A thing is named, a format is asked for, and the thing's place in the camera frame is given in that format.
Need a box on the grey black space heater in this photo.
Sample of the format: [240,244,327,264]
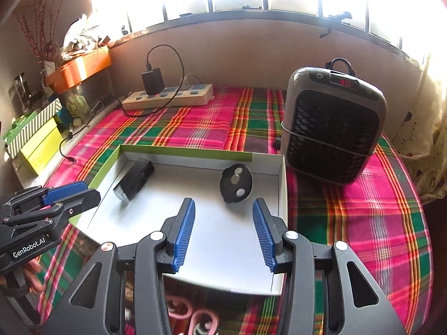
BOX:
[280,58,387,185]

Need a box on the orange tray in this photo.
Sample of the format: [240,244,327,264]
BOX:
[44,46,111,94]

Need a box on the beige power strip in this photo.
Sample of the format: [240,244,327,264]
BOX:
[122,85,214,111]

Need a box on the yellow box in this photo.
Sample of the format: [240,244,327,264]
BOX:
[12,118,62,176]

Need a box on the pink clip with grey insert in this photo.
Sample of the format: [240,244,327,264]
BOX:
[188,308,220,335]

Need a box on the black charger with cable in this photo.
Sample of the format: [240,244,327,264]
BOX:
[58,44,186,163]

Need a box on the green grey cardboard box tray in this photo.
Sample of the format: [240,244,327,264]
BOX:
[72,145,287,296]

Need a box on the pink clip lying flat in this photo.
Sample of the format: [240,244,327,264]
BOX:
[166,295,194,334]

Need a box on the red twig decoration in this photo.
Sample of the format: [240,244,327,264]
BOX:
[13,0,64,64]

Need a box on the cream patterned curtain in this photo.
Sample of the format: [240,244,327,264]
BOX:
[393,56,446,204]

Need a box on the black round disc with buttons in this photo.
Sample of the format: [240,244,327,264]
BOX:
[220,163,253,204]

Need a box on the person's left hand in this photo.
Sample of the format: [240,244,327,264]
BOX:
[22,259,44,293]

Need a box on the glass jar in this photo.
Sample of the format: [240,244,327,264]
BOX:
[59,85,104,128]

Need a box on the black rectangular device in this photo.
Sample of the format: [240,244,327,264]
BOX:
[113,157,154,203]

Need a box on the striped green white box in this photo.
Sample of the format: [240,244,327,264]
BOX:
[3,98,63,159]

